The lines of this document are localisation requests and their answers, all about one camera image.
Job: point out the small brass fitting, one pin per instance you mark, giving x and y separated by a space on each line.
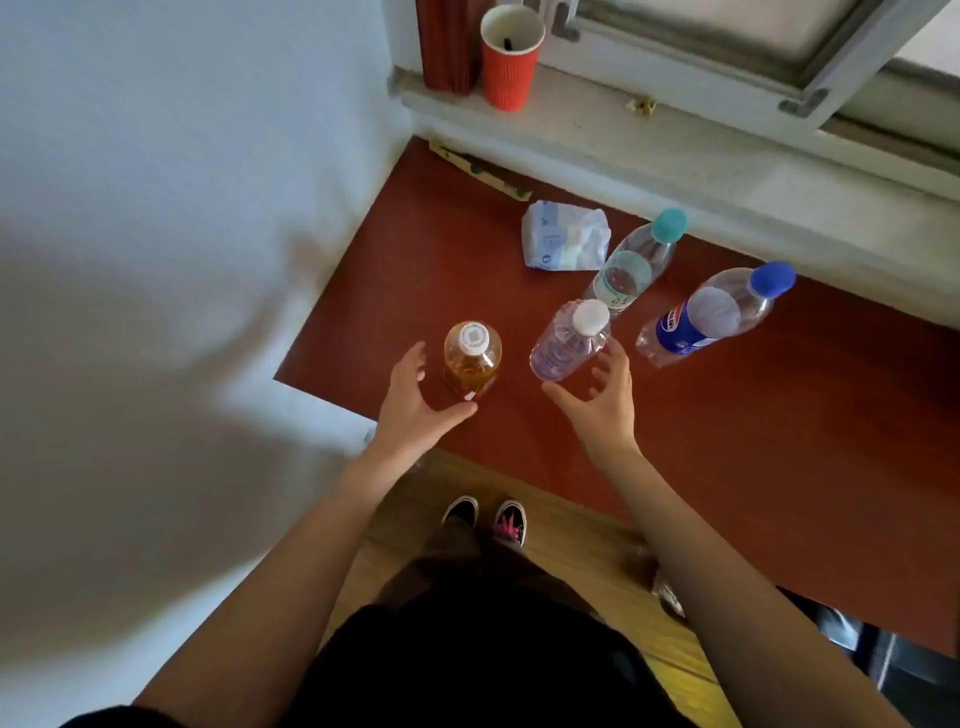
642 106

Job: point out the person's right hand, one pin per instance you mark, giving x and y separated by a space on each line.
607 420

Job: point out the red wooden desk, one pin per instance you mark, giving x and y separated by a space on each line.
750 450

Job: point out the brown trousers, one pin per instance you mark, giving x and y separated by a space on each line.
465 555

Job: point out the red paper cup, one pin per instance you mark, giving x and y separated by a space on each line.
510 75

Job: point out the grey window bracket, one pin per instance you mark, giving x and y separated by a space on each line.
802 103
564 26

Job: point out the clear bottle blue cap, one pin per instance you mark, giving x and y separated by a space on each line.
705 315

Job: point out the black shirt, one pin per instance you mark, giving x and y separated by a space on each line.
487 675

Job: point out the person's right forearm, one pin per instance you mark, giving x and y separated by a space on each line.
712 600

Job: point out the red curtain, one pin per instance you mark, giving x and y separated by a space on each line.
446 45

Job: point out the clear bottle white cap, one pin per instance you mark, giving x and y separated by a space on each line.
562 349

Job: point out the person's left hand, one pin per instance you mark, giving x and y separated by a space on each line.
409 420

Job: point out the white window frame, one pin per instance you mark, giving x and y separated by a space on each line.
712 97

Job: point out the person's right pink-laced shoe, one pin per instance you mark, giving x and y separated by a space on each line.
511 523

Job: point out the clear bottle teal cap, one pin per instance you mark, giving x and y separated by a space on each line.
630 274

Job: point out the white stone window sill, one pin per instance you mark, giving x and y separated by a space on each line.
750 187

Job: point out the person's left forearm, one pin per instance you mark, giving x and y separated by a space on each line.
285 600

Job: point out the white blue tissue packet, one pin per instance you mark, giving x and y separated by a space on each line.
562 236

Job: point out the amber tea bottle white cap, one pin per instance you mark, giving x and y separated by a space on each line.
472 364

